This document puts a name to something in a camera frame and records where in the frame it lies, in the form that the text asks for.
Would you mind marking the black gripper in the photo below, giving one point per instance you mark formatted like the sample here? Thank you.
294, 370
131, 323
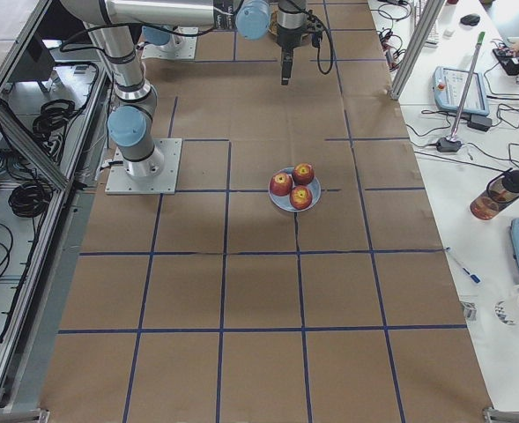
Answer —
288, 36

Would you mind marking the red apple on plate back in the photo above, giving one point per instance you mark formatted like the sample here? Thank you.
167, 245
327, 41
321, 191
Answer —
303, 174

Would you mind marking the red apple on plate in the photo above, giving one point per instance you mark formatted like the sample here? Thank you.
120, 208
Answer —
303, 174
281, 184
300, 197

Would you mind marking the red apple on plate left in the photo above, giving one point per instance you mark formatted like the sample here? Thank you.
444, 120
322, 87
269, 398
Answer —
281, 184

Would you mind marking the red apple on plate front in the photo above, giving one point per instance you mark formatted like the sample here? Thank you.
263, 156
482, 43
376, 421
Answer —
300, 197

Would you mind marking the light blue plate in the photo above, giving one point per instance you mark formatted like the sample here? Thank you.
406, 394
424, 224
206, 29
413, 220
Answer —
283, 202

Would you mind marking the white keyboard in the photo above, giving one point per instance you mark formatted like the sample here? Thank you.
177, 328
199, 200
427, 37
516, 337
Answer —
431, 33

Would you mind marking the teach pendant blue grey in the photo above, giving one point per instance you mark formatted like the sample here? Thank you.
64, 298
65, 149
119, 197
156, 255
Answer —
448, 87

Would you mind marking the long metal pole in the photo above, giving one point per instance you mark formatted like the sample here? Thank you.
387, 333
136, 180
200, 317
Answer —
452, 137

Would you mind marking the black computer mouse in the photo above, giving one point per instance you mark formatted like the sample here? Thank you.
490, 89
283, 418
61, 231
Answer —
470, 19

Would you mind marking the black power adapter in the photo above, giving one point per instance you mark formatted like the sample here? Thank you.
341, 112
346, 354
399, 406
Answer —
479, 122

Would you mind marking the brown paper table cover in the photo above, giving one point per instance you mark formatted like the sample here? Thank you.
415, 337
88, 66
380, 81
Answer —
214, 305

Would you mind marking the blue white pen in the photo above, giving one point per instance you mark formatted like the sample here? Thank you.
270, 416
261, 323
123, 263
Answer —
470, 274

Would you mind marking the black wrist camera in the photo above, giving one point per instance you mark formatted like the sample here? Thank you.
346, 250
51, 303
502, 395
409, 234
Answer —
315, 28

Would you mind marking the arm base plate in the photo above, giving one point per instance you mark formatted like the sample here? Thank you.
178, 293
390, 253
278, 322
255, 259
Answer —
156, 175
171, 48

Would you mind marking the aluminium frame post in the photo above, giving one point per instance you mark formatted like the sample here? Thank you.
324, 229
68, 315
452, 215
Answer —
406, 67

